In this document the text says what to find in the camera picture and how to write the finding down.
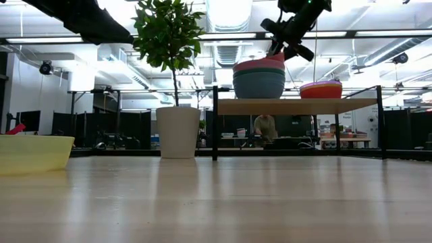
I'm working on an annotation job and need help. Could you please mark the green leafy plant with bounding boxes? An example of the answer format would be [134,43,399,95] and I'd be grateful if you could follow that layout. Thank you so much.
[130,0,207,108]

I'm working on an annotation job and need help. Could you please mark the black background monitor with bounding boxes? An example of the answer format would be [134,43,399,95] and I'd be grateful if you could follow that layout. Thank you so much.
[15,110,42,133]

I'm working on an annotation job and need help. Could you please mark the red background object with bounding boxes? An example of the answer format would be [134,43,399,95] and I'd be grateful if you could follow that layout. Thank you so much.
[5,123,27,136]

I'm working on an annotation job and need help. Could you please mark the white plant pot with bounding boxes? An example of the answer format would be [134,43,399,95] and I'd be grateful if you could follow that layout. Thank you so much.
[155,106,202,159]

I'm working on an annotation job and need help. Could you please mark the background wooden table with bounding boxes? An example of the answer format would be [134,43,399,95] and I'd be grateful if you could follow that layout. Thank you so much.
[319,136,373,150]

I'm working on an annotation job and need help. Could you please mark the large red bowl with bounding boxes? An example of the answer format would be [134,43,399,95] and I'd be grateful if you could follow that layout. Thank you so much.
[266,51,286,63]

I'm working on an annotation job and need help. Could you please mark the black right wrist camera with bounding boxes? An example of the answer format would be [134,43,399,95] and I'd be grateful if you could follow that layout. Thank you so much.
[284,43,315,63]

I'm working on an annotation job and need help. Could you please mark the large green bowl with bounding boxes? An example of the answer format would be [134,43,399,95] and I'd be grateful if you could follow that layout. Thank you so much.
[232,67,286,79]

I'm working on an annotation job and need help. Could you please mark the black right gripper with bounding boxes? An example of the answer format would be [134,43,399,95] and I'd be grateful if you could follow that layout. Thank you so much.
[260,15,317,56]

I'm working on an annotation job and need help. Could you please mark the large pink bowl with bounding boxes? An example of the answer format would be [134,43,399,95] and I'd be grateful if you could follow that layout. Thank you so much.
[232,57,286,74]

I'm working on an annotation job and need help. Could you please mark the person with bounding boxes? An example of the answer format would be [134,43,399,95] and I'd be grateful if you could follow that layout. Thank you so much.
[252,114,279,146]

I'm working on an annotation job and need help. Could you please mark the black ceiling security camera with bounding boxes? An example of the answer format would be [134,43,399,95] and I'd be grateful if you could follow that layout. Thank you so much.
[391,52,410,65]
[38,59,55,76]

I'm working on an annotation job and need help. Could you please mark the black aluminium table frame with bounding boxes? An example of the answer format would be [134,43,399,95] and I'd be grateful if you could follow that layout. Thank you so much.
[69,147,432,162]

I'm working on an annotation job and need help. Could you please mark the small yellow translucent bowl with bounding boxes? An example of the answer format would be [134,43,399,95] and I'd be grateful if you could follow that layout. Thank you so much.
[0,134,76,176]

